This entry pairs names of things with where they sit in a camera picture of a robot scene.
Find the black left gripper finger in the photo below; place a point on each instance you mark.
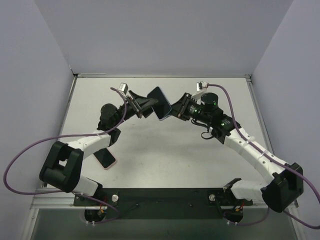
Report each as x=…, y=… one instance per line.
x=146, y=111
x=142, y=100

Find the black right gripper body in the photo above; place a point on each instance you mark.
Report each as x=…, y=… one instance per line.
x=184, y=106

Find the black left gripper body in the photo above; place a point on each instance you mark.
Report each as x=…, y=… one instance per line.
x=135, y=105

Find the teal phone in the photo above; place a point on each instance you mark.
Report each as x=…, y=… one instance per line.
x=163, y=104

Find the lavender phone case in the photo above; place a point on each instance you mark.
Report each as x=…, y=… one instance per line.
x=161, y=116

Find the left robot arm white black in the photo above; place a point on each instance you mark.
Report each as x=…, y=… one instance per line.
x=63, y=164

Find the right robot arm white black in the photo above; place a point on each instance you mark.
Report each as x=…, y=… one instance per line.
x=281, y=186

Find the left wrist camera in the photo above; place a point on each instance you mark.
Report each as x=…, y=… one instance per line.
x=123, y=89

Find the aluminium table frame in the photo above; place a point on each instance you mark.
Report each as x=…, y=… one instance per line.
x=167, y=153

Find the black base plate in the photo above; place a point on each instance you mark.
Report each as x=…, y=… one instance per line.
x=170, y=203

